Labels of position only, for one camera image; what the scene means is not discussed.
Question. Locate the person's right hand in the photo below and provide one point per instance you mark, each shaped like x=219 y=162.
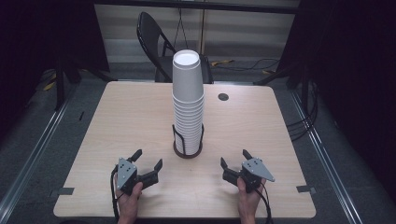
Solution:
x=249 y=199

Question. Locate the black metal stand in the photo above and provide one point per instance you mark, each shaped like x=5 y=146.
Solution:
x=62 y=84

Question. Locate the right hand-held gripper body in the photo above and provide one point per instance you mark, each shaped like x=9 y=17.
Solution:
x=252 y=172

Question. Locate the round dark table grommet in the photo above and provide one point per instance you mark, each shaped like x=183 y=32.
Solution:
x=223 y=96

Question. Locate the stack of white paper cups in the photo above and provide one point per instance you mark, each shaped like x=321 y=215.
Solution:
x=188 y=99

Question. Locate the yellow floor tape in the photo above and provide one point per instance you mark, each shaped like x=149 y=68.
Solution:
x=221 y=62

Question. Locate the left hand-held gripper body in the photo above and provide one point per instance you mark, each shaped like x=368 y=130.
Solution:
x=126 y=172

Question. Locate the black folding chair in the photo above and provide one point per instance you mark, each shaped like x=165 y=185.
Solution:
x=165 y=46

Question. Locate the person's left hand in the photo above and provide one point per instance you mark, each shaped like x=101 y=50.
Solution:
x=129 y=202

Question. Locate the grey tape strip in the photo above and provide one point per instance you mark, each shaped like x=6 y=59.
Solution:
x=306 y=188

